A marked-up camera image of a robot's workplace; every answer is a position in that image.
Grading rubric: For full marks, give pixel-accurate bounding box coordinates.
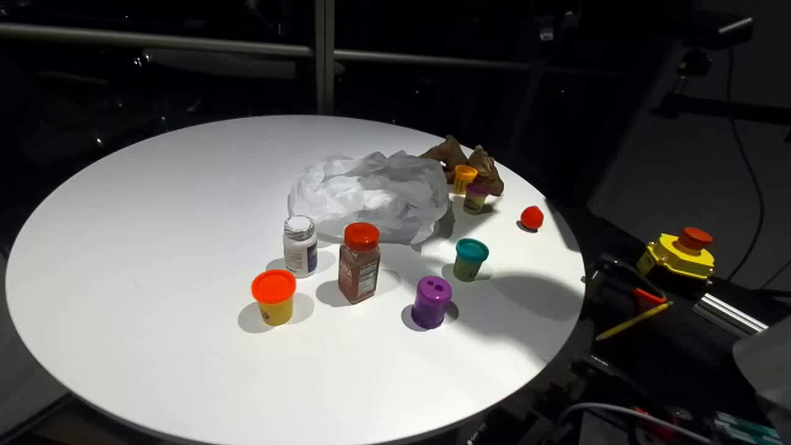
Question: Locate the yellow tub orange lid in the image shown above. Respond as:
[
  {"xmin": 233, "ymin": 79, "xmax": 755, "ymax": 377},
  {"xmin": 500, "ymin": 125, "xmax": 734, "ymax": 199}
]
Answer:
[{"xmin": 249, "ymin": 267, "xmax": 300, "ymax": 330}]

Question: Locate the white plastic bag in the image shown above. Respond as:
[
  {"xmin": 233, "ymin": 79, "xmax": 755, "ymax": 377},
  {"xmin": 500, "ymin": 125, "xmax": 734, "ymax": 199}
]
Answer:
[{"xmin": 285, "ymin": 148, "xmax": 457, "ymax": 248}]

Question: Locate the aluminium profile bar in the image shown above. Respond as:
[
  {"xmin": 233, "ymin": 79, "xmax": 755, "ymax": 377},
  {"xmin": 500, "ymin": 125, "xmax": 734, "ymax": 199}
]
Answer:
[{"xmin": 695, "ymin": 292, "xmax": 774, "ymax": 336}]

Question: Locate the white pill bottle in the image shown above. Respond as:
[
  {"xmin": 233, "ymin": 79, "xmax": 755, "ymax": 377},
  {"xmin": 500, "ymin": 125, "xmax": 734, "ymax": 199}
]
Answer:
[{"xmin": 282, "ymin": 216, "xmax": 318, "ymax": 279}]

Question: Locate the grey cable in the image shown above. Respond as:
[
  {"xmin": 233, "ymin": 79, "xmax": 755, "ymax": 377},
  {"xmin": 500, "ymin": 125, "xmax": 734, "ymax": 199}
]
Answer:
[{"xmin": 557, "ymin": 402, "xmax": 711, "ymax": 445}]

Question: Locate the brown plush moose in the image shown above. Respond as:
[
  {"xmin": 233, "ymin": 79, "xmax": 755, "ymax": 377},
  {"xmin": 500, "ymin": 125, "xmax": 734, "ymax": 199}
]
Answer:
[{"xmin": 417, "ymin": 133, "xmax": 506, "ymax": 199}]

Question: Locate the spice jar orange lid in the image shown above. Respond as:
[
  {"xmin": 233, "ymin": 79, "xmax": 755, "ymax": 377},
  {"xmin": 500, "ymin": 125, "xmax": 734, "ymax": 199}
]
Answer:
[{"xmin": 336, "ymin": 220, "xmax": 384, "ymax": 306}]

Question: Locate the yellow stick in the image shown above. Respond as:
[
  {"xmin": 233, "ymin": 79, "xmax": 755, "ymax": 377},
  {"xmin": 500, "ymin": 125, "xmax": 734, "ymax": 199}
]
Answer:
[{"xmin": 593, "ymin": 299, "xmax": 675, "ymax": 345}]

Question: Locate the metal window post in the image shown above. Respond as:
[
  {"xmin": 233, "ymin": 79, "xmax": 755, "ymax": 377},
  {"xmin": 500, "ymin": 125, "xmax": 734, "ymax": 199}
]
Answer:
[{"xmin": 311, "ymin": 0, "xmax": 338, "ymax": 116}]

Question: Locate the purple play dough tub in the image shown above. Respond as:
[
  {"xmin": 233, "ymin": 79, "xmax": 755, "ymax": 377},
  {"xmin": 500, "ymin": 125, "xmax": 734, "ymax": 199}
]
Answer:
[{"xmin": 411, "ymin": 274, "xmax": 455, "ymax": 330}]

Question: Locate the yellow emergency stop button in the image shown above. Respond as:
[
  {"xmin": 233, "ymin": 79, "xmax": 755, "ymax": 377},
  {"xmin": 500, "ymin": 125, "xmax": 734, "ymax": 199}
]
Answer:
[{"xmin": 636, "ymin": 225, "xmax": 716, "ymax": 287}]

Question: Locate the teal cup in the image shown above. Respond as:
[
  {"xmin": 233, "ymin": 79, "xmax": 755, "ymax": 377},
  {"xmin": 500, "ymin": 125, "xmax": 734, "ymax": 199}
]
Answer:
[{"xmin": 450, "ymin": 238, "xmax": 491, "ymax": 284}]

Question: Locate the black hanging cable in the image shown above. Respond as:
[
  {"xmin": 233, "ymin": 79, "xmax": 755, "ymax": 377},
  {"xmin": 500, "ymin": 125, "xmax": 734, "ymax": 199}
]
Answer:
[{"xmin": 722, "ymin": 44, "xmax": 769, "ymax": 284}]

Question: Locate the small red tool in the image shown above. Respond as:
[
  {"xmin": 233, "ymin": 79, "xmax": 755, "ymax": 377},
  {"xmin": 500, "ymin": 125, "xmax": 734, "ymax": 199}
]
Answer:
[{"xmin": 631, "ymin": 284, "xmax": 667, "ymax": 311}]

